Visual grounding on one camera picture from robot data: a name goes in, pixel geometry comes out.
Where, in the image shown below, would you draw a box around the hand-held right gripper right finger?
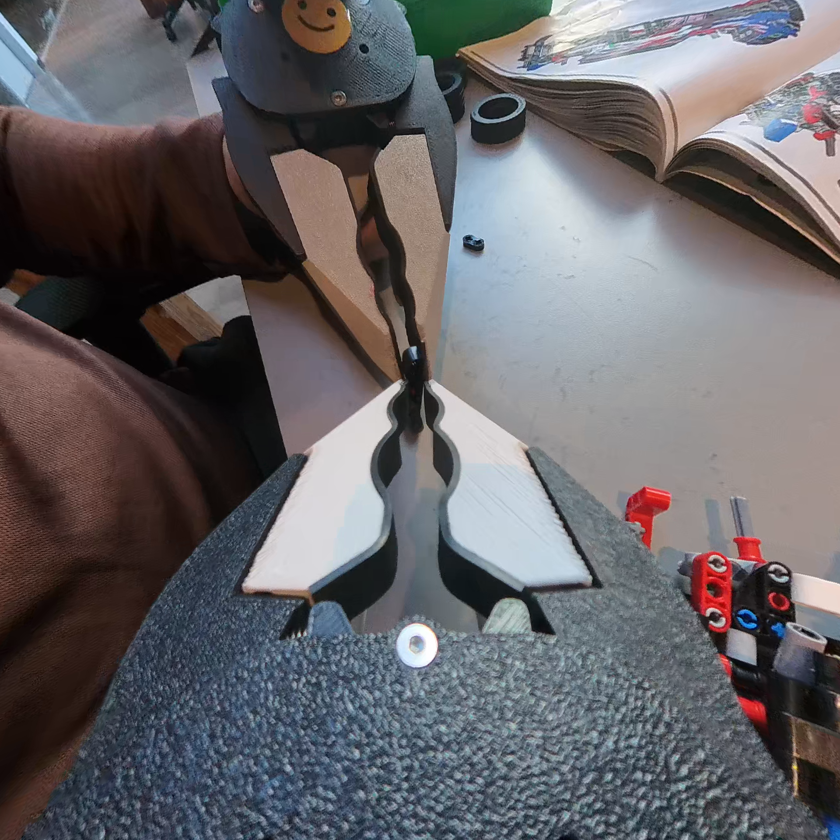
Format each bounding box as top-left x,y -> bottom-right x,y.
423,381 -> 596,621

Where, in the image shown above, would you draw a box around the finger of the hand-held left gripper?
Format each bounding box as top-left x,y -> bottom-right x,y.
271,147 -> 404,387
369,131 -> 452,383

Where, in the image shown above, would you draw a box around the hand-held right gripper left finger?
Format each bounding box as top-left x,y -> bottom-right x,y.
240,379 -> 408,619

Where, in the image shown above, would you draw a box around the person's left forearm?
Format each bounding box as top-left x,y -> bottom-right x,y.
0,105 -> 294,284

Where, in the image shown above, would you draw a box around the grey desk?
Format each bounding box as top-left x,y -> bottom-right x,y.
187,39 -> 840,634

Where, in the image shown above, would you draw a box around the person's left hand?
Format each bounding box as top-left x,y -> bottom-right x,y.
222,134 -> 263,217

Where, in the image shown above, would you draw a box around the black toy tire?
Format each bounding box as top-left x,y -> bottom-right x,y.
470,93 -> 529,146
436,70 -> 467,123

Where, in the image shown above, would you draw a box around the person's black trousers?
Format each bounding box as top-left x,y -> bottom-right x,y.
176,315 -> 286,476

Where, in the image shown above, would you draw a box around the green round object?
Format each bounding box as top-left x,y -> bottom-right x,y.
399,0 -> 553,61

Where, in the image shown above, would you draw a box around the toy brick vehicle chassis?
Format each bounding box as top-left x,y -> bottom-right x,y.
622,486 -> 840,742

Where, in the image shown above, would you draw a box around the open instruction book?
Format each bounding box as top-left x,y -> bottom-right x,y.
457,0 -> 840,265

